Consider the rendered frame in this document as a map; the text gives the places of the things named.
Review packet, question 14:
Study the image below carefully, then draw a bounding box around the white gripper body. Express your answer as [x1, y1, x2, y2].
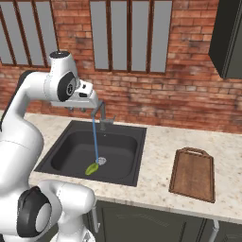
[49, 90, 100, 110]

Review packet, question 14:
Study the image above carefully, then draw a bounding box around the grey sink faucet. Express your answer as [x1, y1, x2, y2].
[91, 100, 108, 132]

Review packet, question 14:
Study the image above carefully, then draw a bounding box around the dark grey sink basin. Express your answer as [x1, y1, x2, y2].
[33, 119, 147, 187]

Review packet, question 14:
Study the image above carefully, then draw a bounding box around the silver sink drain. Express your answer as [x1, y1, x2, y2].
[95, 156, 108, 166]

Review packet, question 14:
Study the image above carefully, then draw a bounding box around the green mango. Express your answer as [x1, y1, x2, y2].
[84, 162, 100, 177]

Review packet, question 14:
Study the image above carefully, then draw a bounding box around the brown wooden cutting board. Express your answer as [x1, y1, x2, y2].
[168, 147, 217, 204]

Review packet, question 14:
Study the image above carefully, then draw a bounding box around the blue water stream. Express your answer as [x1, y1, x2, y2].
[91, 114, 100, 161]

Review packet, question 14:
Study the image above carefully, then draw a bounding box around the window with brown bars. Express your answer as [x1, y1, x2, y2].
[89, 0, 175, 76]
[0, 0, 60, 69]

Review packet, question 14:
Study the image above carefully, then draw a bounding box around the dark cupboard door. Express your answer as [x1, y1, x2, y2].
[201, 217, 242, 242]
[84, 199, 207, 242]

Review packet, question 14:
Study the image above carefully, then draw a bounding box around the grey cupboard door handle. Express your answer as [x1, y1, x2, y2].
[90, 201, 101, 234]
[211, 219, 220, 242]

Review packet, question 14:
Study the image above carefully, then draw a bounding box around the dark wall cupboard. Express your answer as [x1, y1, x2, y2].
[208, 0, 242, 80]

